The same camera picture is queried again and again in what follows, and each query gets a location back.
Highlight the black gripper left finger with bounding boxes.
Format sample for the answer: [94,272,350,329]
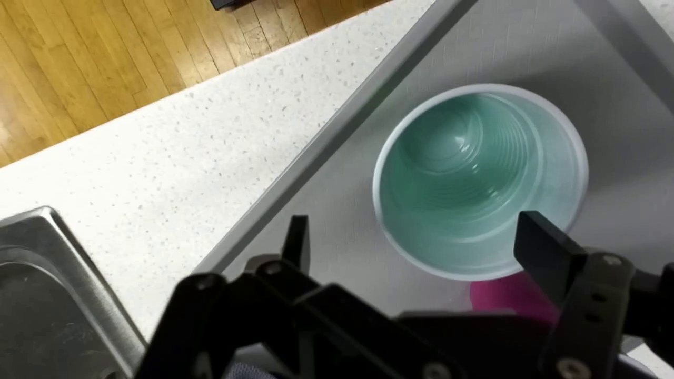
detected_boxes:
[135,213,312,379]

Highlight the green plastic cup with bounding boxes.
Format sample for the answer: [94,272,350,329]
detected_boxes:
[371,83,591,283]

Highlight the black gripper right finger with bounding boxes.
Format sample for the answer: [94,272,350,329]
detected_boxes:
[513,208,638,379]

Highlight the grey plastic tray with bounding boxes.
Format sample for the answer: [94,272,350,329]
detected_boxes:
[198,0,674,366]

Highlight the magenta plastic cup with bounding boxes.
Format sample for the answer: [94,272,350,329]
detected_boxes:
[467,272,565,329]

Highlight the stainless steel double sink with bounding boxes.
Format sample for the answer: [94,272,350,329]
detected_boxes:
[0,205,150,379]

